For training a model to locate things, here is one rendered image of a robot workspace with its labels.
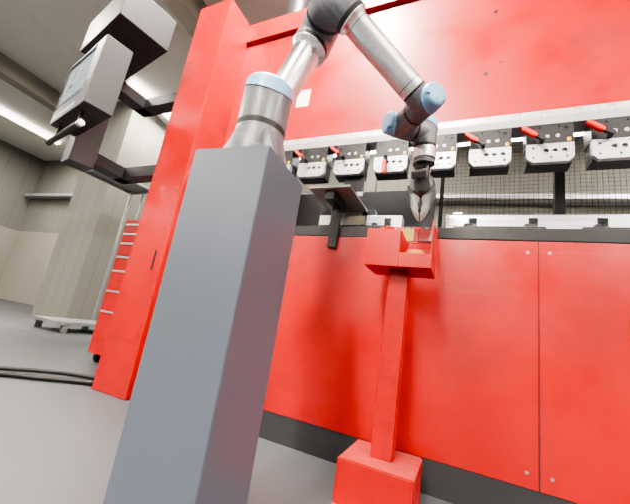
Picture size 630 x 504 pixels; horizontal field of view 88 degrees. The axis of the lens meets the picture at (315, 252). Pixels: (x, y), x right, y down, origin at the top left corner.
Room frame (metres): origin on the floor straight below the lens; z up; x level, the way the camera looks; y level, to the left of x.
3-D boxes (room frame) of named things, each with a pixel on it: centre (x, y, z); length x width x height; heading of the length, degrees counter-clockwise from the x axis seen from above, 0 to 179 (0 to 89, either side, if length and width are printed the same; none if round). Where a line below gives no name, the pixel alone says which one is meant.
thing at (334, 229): (1.28, -0.05, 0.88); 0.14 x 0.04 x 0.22; 154
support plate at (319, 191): (1.32, -0.07, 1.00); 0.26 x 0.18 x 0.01; 154
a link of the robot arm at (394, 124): (0.93, -0.22, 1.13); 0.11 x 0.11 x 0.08; 17
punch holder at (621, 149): (1.03, -1.01, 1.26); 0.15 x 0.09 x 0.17; 64
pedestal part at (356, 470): (1.00, -0.27, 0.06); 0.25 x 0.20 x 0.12; 154
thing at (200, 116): (2.03, 0.67, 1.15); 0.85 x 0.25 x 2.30; 154
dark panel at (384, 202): (2.01, -0.15, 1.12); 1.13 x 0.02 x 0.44; 64
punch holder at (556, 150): (1.11, -0.83, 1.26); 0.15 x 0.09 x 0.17; 64
